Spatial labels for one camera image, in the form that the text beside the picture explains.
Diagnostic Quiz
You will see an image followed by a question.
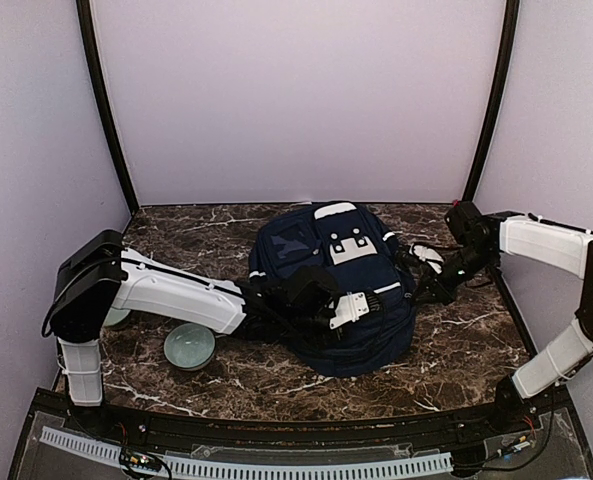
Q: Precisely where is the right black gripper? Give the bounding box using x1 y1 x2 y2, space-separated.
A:
412 243 498 305

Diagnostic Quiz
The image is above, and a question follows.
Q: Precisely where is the navy blue student backpack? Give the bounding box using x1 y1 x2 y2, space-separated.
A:
238 201 416 377

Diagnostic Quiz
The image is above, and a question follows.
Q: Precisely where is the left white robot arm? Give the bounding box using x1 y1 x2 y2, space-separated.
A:
41 230 384 436

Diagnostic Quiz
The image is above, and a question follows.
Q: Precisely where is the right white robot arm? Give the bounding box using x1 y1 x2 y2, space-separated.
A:
398 202 593 434

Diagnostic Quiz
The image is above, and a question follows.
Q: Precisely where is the near celadon green bowl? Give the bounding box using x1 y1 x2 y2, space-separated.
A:
164 323 216 371

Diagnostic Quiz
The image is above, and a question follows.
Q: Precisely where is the celadon green bowl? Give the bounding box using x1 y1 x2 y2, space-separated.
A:
164 323 216 371
103 308 131 330

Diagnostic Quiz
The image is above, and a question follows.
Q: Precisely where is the far celadon green bowl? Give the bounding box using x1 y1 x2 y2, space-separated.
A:
103 308 131 330

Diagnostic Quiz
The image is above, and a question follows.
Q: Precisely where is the small green circuit board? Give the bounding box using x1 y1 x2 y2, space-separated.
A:
118 447 163 473

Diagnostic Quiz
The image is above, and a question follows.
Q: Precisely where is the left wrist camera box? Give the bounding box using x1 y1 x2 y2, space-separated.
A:
283 266 340 316

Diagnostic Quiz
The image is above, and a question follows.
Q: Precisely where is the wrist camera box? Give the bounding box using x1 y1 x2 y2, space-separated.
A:
444 201 482 246
283 266 340 316

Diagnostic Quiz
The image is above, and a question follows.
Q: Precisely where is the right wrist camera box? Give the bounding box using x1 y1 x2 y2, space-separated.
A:
444 201 482 246

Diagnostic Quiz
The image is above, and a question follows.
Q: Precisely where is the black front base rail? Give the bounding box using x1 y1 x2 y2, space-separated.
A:
25 387 577 451

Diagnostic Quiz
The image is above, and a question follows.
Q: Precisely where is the white slotted cable duct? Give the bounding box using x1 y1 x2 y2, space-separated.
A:
38 426 454 479

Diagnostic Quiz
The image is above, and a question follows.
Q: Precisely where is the right black frame post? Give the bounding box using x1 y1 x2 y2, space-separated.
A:
461 0 520 201

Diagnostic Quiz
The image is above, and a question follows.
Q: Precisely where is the black frame post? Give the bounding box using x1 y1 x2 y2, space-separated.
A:
461 0 520 201
75 0 140 216

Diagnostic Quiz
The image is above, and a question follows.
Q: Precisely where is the left black frame post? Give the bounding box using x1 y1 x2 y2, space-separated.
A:
75 0 140 216

